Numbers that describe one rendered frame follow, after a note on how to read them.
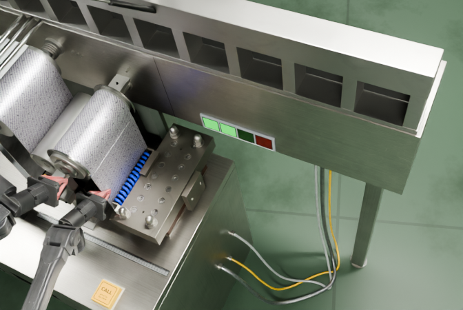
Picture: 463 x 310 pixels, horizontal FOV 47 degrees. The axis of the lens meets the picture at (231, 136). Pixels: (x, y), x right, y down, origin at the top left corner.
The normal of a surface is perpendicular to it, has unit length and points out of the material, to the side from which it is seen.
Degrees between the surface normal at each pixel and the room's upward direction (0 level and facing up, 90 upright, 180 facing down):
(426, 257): 0
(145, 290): 0
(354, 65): 90
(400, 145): 90
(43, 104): 92
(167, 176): 0
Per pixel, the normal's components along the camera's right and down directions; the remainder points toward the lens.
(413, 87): -0.44, 0.78
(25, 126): 0.90, 0.32
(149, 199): -0.12, -0.54
